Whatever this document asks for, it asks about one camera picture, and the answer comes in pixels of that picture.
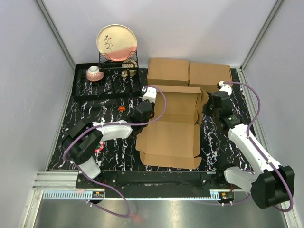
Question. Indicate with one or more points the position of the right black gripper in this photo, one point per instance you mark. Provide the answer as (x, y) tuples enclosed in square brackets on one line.
[(205, 106)]

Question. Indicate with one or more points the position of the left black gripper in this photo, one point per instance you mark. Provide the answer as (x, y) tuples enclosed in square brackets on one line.
[(152, 112)]

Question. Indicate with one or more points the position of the cardboard box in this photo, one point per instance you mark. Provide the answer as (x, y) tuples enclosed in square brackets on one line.
[(207, 75), (172, 139), (168, 72)]

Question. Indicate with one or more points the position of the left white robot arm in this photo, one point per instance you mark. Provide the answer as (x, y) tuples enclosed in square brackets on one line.
[(85, 137)]

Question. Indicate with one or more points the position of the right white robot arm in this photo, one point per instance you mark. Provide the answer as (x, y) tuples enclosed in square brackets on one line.
[(270, 183)]

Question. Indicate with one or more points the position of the red maple leaf ornament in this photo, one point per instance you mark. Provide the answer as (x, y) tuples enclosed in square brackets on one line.
[(121, 109)]

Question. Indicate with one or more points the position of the cream ceramic mug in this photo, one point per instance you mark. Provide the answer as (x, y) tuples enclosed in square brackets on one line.
[(129, 67)]

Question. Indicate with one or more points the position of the pink green flower coaster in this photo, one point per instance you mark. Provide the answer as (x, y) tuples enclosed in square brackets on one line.
[(99, 148)]

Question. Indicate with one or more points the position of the pink patterned bowl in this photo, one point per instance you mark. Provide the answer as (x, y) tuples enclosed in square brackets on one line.
[(93, 74)]

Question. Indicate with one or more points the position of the cream pink floral plate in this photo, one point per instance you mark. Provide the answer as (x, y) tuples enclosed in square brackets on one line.
[(116, 42)]

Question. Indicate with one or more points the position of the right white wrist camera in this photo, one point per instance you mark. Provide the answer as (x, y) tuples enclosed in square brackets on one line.
[(223, 87)]

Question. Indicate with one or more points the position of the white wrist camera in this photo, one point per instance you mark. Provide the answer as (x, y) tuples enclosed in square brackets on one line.
[(223, 87), (149, 94)]

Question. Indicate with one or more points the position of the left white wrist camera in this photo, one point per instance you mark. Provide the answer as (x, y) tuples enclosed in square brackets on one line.
[(149, 94)]

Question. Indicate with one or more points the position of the black wire tray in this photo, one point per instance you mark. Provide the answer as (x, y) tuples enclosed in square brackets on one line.
[(111, 86)]

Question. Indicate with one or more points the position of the black wire plate rack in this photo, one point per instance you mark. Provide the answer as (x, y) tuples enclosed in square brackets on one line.
[(107, 65)]

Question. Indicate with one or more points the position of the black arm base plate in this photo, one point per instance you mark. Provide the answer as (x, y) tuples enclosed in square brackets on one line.
[(201, 179)]

